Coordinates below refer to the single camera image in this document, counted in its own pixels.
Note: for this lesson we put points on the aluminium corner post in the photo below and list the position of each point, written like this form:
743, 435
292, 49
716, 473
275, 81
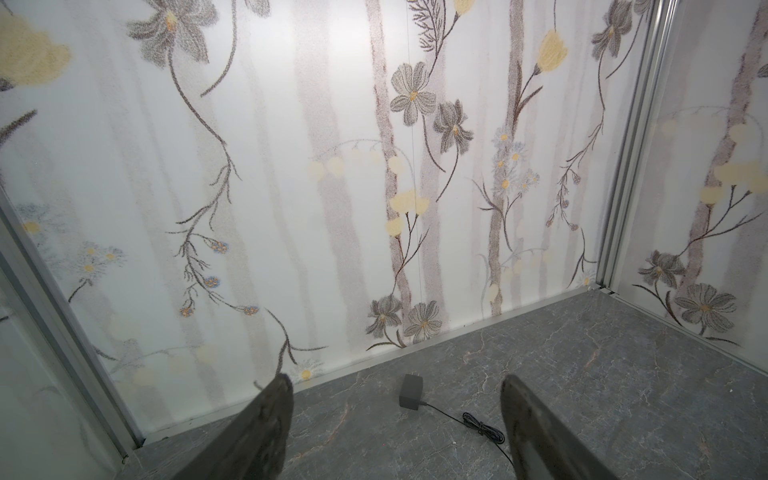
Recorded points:
636, 131
33, 293

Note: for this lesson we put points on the aluminium left corner post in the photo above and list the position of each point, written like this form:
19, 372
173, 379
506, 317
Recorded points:
33, 293

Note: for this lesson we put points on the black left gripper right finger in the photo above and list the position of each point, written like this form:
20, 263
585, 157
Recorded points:
541, 446

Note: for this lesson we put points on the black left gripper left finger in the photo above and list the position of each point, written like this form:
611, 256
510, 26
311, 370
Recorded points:
253, 445

